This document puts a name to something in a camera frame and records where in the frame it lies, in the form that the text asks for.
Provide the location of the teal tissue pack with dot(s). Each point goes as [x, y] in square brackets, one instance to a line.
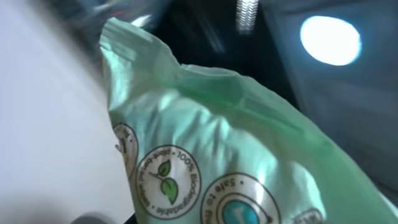
[209, 145]

